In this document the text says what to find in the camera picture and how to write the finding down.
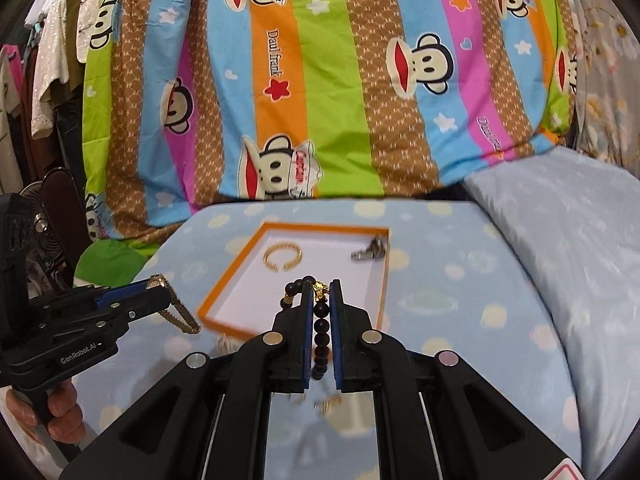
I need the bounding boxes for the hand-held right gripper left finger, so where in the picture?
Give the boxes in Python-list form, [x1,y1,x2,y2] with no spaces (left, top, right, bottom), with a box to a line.
[60,280,314,480]

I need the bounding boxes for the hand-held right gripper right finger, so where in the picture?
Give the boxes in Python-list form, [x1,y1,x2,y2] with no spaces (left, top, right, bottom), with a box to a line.
[330,279,577,480]

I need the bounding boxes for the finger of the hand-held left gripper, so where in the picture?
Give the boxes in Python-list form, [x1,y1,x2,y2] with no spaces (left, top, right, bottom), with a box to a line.
[47,289,174,343]
[30,280,162,313]

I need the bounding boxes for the black bead bracelet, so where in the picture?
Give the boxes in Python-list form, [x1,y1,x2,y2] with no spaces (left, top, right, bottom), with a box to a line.
[283,275,334,381]

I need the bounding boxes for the gold wrist watch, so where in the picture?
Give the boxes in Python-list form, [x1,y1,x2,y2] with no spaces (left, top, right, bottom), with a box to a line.
[146,273,202,335]

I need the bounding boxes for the orange jewelry box tray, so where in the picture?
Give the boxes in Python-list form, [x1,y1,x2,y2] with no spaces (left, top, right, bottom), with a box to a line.
[196,220,391,344]

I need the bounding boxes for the person's left hand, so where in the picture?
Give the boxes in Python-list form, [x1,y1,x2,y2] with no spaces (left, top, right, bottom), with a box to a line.
[5,379,86,445]

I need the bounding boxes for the green cloth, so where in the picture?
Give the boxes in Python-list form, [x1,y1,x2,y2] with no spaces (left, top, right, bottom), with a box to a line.
[74,241,152,287]

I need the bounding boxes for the small electric fan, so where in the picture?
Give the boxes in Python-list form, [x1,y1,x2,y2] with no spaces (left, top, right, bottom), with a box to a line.
[19,182,77,292]

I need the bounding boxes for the dark brown rounded board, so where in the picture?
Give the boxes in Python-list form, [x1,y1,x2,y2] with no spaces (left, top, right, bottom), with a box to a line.
[41,167,89,281]

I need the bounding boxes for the dark metal wrist watch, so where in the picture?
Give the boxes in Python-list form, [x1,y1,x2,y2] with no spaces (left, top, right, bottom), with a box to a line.
[349,234,389,263]

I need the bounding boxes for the light blue spotted sheet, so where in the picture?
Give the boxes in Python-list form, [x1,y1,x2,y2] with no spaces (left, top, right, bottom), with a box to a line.
[65,197,587,480]

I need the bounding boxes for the hanging clothes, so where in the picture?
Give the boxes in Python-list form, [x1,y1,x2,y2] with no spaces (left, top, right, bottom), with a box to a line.
[0,0,132,183]

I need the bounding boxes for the light blue pillow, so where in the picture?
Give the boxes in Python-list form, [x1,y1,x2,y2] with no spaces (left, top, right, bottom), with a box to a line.
[462,147,640,477]

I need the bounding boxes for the colourful striped printed blanket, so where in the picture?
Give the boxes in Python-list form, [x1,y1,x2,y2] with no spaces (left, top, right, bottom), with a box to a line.
[81,0,577,257]

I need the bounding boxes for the grey floral cloth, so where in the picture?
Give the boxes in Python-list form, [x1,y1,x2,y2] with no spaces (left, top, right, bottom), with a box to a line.
[549,0,640,167]

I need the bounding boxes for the gold chain bracelet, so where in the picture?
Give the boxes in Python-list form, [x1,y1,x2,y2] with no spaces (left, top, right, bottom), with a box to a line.
[263,242,303,270]

